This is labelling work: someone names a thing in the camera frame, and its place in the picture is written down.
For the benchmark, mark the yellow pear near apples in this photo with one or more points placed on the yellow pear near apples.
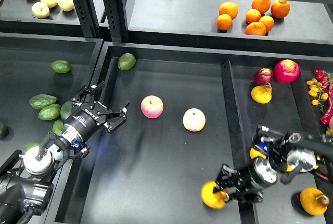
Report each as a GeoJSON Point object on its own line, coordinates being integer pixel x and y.
{"type": "Point", "coordinates": [262, 93]}

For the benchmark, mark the green avocado in centre tray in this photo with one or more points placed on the green avocado in centre tray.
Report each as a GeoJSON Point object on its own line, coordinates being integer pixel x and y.
{"type": "Point", "coordinates": [126, 61]}

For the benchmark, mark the dark red apple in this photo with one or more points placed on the dark red apple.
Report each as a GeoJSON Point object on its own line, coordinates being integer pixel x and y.
{"type": "Point", "coordinates": [263, 77]}

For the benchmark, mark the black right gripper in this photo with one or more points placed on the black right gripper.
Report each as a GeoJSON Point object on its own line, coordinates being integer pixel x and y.
{"type": "Point", "coordinates": [249, 181]}

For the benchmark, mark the black centre tray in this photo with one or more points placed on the black centre tray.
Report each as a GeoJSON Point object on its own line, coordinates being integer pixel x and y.
{"type": "Point", "coordinates": [152, 170]}

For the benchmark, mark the dark avocado pile right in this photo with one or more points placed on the dark avocado pile right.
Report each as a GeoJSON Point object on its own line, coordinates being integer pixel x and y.
{"type": "Point", "coordinates": [66, 110]}

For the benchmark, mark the yellow pear right of row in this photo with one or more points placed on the yellow pear right of row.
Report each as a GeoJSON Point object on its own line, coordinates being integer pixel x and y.
{"type": "Point", "coordinates": [318, 160]}

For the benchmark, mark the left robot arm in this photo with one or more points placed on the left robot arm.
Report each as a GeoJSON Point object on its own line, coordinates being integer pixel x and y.
{"type": "Point", "coordinates": [27, 178]}

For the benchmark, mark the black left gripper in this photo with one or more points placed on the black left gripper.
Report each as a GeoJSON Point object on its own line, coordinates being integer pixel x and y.
{"type": "Point", "coordinates": [92, 115]}

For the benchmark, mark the cherry tomato bunch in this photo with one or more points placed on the cherry tomato bunch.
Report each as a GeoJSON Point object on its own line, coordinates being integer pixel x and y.
{"type": "Point", "coordinates": [320, 87]}

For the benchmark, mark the orange far left bottom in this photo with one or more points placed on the orange far left bottom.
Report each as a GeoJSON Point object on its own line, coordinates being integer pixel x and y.
{"type": "Point", "coordinates": [224, 22]}

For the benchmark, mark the green avocado pile top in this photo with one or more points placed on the green avocado pile top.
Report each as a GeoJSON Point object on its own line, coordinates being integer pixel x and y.
{"type": "Point", "coordinates": [42, 100]}

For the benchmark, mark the red chili pepper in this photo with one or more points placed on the red chili pepper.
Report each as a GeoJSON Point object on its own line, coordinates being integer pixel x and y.
{"type": "Point", "coordinates": [325, 119]}

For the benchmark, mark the yellow pear left of row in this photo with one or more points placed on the yellow pear left of row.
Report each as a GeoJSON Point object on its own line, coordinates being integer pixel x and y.
{"type": "Point", "coordinates": [255, 153]}

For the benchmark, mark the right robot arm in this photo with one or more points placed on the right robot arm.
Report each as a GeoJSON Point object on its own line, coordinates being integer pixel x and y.
{"type": "Point", "coordinates": [286, 154]}

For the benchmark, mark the black tray divider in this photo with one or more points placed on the black tray divider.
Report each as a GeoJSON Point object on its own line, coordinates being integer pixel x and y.
{"type": "Point", "coordinates": [236, 132]}

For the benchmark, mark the orange lower right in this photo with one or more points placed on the orange lower right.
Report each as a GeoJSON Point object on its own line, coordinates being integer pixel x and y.
{"type": "Point", "coordinates": [268, 21]}

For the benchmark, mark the green avocado pile middle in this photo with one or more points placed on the green avocado pile middle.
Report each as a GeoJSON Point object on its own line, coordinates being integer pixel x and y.
{"type": "Point", "coordinates": [50, 112]}

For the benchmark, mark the pale pink apple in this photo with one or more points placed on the pale pink apple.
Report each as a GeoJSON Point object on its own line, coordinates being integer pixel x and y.
{"type": "Point", "coordinates": [194, 120]}

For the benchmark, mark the green avocado pile bottom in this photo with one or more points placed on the green avocado pile bottom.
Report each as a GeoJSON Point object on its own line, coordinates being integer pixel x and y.
{"type": "Point", "coordinates": [58, 127]}

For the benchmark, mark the dark avocado left edge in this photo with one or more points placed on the dark avocado left edge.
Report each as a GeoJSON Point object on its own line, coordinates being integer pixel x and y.
{"type": "Point", "coordinates": [3, 130]}

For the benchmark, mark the pale yellow apple right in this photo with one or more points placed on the pale yellow apple right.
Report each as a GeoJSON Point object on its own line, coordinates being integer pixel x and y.
{"type": "Point", "coordinates": [66, 5]}

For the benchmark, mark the green avocado pile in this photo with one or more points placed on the green avocado pile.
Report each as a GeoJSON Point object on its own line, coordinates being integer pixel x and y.
{"type": "Point", "coordinates": [58, 127]}
{"type": "Point", "coordinates": [50, 112]}
{"type": "Point", "coordinates": [42, 100]}

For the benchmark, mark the bright red apple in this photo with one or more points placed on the bright red apple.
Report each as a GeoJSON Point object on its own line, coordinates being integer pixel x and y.
{"type": "Point", "coordinates": [286, 71]}

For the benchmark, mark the pale yellow apple front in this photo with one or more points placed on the pale yellow apple front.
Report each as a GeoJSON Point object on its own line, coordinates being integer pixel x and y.
{"type": "Point", "coordinates": [40, 10]}

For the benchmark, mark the dark green avocado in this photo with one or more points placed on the dark green avocado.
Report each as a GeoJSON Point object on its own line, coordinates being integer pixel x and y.
{"type": "Point", "coordinates": [31, 145]}

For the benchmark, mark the yellow pear bottom right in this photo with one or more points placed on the yellow pear bottom right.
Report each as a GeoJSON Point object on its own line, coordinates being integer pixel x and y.
{"type": "Point", "coordinates": [314, 201]}

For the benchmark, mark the black shelf upright posts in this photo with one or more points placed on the black shelf upright posts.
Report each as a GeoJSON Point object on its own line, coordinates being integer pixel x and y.
{"type": "Point", "coordinates": [104, 19]}

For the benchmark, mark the yellow pear middle of row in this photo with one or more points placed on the yellow pear middle of row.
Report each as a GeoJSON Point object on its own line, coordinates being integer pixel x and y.
{"type": "Point", "coordinates": [287, 168]}

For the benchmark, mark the orange far left top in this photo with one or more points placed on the orange far left top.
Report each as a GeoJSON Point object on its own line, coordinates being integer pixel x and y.
{"type": "Point", "coordinates": [229, 8]}

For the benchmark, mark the green avocado upper left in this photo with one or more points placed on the green avocado upper left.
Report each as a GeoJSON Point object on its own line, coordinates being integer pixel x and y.
{"type": "Point", "coordinates": [61, 66]}

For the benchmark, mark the yellow pear of row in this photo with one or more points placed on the yellow pear of row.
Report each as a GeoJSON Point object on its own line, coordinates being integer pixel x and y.
{"type": "Point", "coordinates": [287, 168]}
{"type": "Point", "coordinates": [318, 160]}
{"type": "Point", "coordinates": [255, 153]}

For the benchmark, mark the pink red apple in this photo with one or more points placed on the pink red apple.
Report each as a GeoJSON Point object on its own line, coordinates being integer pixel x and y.
{"type": "Point", "coordinates": [152, 106]}

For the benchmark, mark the orange front bottom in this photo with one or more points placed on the orange front bottom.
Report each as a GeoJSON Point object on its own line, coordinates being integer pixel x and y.
{"type": "Point", "coordinates": [256, 28]}

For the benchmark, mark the yellow pear brown spot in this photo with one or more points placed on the yellow pear brown spot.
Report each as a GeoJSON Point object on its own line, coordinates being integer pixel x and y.
{"type": "Point", "coordinates": [213, 200]}

